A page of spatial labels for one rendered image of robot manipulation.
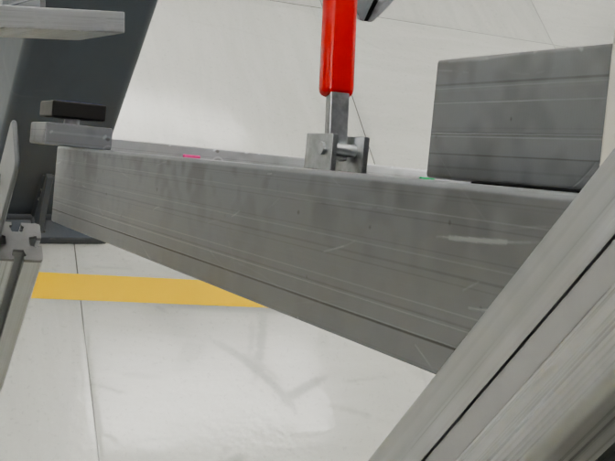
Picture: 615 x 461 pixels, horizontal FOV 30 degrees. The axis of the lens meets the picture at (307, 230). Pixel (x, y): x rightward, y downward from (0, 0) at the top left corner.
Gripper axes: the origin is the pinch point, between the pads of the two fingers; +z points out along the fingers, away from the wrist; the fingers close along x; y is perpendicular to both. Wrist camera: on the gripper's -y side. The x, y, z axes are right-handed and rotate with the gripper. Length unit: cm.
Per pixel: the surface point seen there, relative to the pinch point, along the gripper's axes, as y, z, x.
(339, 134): -34.4, 2.5, 16.9
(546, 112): -50, -3, 17
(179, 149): 7.9, 15.1, 11.0
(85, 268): 83, 55, -1
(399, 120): 120, 34, -69
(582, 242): -64, -3, 25
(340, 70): -33.3, -0.3, 17.0
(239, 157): 7.8, 15.3, 5.6
